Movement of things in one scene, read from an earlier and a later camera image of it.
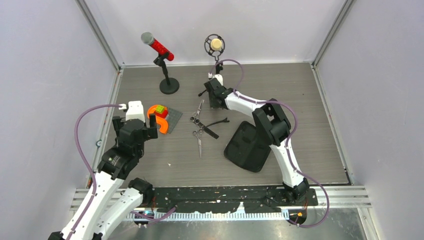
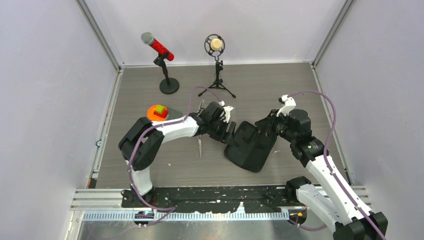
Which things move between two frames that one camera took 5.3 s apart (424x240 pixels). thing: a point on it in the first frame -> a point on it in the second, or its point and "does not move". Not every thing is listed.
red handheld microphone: (148, 38) does not move
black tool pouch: (247, 148) does not move
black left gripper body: (150, 132) -> (218, 129)
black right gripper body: (212, 104) -> (278, 125)
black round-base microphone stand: (168, 86) does not move
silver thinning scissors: (198, 134) does not move
